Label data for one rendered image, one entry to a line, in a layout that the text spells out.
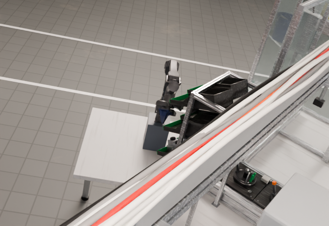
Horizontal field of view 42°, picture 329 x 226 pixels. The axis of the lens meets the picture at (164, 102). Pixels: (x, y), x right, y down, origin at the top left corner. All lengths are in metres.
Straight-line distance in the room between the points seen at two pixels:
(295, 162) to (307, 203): 2.07
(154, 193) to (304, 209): 0.54
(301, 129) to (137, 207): 3.02
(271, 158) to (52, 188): 1.75
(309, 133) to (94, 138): 1.68
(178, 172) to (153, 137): 2.09
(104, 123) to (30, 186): 1.01
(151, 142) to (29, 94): 2.24
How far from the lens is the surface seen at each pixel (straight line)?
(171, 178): 0.63
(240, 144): 0.87
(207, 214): 2.51
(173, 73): 2.36
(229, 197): 2.55
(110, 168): 2.62
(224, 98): 1.93
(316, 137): 3.53
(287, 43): 2.43
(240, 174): 2.63
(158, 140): 2.75
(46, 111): 4.50
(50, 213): 3.50
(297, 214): 1.06
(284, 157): 3.16
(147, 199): 0.60
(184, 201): 0.75
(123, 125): 2.97
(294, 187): 1.13
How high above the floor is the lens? 2.61
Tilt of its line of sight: 32 degrees down
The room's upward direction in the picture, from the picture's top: 14 degrees clockwise
